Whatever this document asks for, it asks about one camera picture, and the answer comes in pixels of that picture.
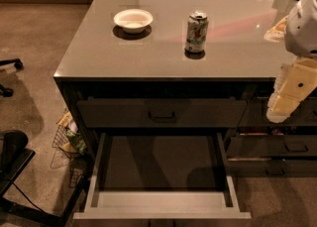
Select drawer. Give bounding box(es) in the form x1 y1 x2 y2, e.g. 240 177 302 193
227 135 317 158
73 134 251 227
77 98 247 128
240 98 317 127
229 160 317 177

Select wire basket with trash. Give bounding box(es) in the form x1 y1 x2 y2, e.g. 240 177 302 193
51 109 87 188

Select white paper bowl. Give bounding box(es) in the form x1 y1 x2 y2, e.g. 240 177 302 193
114 9 154 34

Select snack bag on counter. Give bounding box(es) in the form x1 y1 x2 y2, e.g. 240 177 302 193
264 16 288 43

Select black chair base wheels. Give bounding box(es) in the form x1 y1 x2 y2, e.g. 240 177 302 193
0 57 25 98

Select green and white soda can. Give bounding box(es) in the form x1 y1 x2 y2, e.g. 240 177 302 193
185 10 209 53

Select dark cabinet frame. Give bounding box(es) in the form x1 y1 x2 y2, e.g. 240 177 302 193
53 77 317 179

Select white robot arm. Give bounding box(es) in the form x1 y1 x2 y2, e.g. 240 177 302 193
264 0 317 123

